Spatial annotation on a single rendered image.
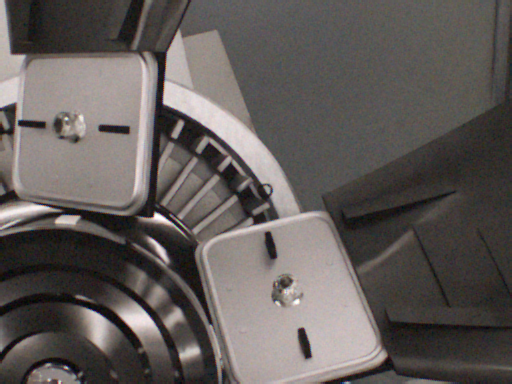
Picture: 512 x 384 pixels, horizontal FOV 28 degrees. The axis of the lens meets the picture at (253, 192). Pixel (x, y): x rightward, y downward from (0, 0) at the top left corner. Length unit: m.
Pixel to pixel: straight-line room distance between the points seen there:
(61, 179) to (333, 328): 0.13
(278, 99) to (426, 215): 0.84
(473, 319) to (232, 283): 0.10
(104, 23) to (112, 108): 0.03
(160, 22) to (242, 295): 0.12
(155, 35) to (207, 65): 0.72
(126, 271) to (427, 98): 1.02
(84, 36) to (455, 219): 0.17
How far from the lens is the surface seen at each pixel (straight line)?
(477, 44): 1.33
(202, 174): 0.53
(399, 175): 0.47
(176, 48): 0.65
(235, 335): 0.42
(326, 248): 0.45
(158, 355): 0.37
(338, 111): 1.32
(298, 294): 0.43
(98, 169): 0.41
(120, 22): 0.40
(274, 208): 0.61
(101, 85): 0.42
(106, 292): 0.37
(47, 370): 0.37
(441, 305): 0.42
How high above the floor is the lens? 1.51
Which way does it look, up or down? 44 degrees down
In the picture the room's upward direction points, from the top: 9 degrees counter-clockwise
